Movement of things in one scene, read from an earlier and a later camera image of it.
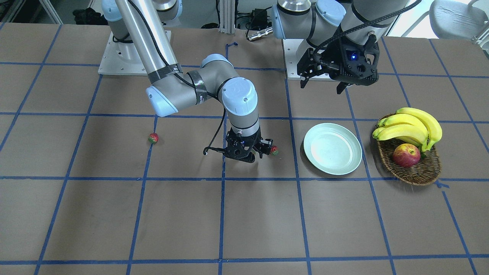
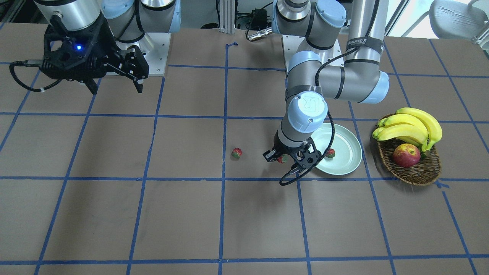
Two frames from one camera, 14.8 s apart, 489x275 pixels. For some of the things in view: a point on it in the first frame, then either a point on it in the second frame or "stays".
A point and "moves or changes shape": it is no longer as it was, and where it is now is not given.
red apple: (406, 155) stays
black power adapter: (260, 20) stays
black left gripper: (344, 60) to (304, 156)
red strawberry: (274, 150) moves or changes shape
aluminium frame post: (227, 10) stays
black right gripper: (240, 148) to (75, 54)
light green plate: (332, 148) stays
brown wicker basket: (427, 170) stays
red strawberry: (153, 138) moves or changes shape
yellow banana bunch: (410, 123) stays
